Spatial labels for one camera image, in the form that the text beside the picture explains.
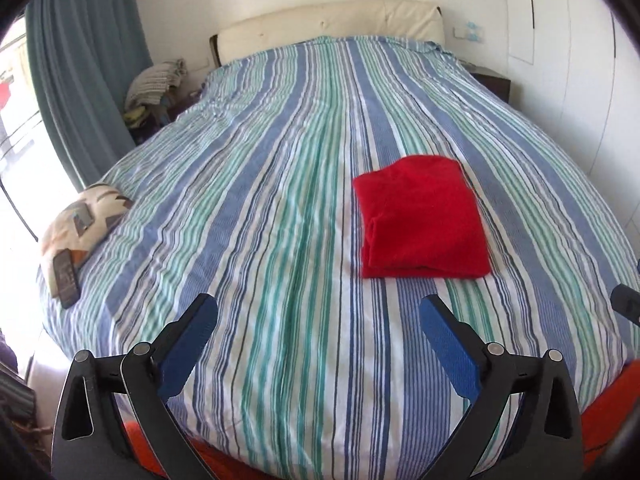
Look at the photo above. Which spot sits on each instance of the black remote control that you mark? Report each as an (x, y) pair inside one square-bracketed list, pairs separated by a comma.
[(66, 279)]

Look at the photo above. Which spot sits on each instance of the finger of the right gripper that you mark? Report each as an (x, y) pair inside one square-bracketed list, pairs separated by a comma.
[(626, 302)]

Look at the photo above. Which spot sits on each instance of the wall switch panel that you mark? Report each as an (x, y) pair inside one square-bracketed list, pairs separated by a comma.
[(469, 32)]

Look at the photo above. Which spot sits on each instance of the cream padded headboard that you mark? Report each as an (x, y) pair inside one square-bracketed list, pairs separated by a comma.
[(411, 19)]

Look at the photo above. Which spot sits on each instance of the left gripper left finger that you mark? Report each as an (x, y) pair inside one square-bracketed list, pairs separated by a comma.
[(90, 441)]

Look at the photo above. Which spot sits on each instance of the pile of folded towels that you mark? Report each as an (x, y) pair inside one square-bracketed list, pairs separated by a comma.
[(149, 87)]

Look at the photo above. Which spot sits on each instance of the striped blue green bedspread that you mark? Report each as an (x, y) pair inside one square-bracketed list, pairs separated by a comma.
[(314, 372)]

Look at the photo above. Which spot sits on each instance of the dark bedside table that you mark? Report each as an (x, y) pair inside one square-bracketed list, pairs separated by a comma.
[(497, 84)]

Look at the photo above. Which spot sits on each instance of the white wardrobe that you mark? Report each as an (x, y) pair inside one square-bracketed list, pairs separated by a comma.
[(576, 76)]

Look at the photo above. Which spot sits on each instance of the patterned cushion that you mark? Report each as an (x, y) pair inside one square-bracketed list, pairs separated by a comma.
[(81, 227)]

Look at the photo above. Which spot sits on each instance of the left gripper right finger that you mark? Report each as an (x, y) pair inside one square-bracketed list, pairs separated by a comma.
[(545, 440)]

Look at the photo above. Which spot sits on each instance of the teal curtain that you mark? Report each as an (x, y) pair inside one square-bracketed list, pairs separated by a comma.
[(83, 55)]

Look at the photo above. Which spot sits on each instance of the red sweater with white motif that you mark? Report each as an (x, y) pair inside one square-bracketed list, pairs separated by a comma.
[(420, 220)]

